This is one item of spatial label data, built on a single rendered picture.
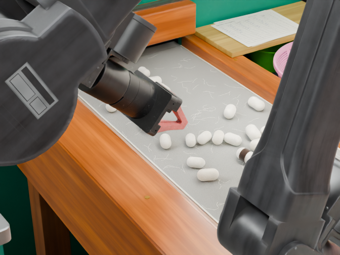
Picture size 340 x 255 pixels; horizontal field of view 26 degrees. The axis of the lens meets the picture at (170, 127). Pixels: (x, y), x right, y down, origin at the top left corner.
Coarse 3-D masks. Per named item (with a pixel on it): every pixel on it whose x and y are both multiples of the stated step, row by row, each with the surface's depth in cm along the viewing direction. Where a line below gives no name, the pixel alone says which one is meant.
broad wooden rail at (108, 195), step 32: (96, 128) 129; (32, 160) 141; (64, 160) 125; (96, 160) 121; (128, 160) 121; (64, 192) 130; (96, 192) 117; (128, 192) 113; (160, 192) 113; (96, 224) 121; (128, 224) 109; (160, 224) 106; (192, 224) 106
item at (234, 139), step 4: (224, 136) 129; (228, 136) 129; (232, 136) 128; (236, 136) 128; (228, 140) 129; (232, 140) 128; (236, 140) 128; (240, 140) 128; (232, 144) 129; (236, 144) 128
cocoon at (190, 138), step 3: (186, 135) 130; (189, 135) 129; (192, 135) 129; (186, 138) 129; (189, 138) 128; (192, 138) 128; (186, 141) 128; (189, 141) 128; (192, 141) 128; (195, 141) 128; (189, 144) 128; (192, 144) 128
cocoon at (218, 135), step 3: (216, 132) 130; (219, 132) 129; (222, 132) 130; (216, 135) 129; (219, 135) 129; (222, 135) 129; (213, 138) 129; (216, 138) 128; (219, 138) 128; (222, 138) 129; (213, 141) 129; (216, 141) 128; (219, 141) 128; (222, 141) 129; (216, 144) 129; (219, 144) 129
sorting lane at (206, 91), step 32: (128, 64) 157; (160, 64) 157; (192, 64) 157; (192, 96) 145; (224, 96) 145; (256, 96) 145; (128, 128) 134; (192, 128) 134; (224, 128) 134; (160, 160) 125; (224, 160) 125; (192, 192) 117; (224, 192) 117
